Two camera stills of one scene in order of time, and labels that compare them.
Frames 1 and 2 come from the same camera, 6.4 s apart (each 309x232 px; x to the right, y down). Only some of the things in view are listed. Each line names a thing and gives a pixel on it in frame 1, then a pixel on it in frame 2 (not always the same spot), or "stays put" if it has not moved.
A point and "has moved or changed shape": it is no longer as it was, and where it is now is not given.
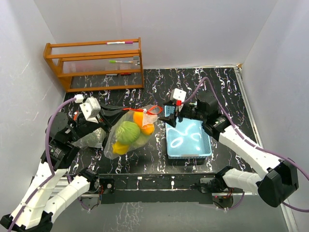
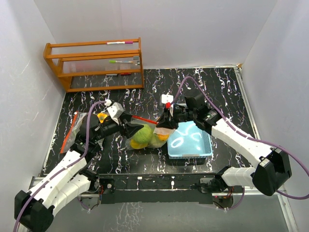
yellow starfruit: x=119 y=148 to x=136 y=145
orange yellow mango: x=147 y=129 to x=162 y=137
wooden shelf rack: x=118 y=57 stays put
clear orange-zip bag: x=131 y=130 to x=149 y=136
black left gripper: x=110 y=113 to x=129 y=128
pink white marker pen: x=119 y=42 stays put
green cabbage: x=141 y=141 to x=155 y=142
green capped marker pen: x=112 y=61 stays put
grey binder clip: x=136 y=58 stays put
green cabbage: x=127 y=132 has moved or changed shape
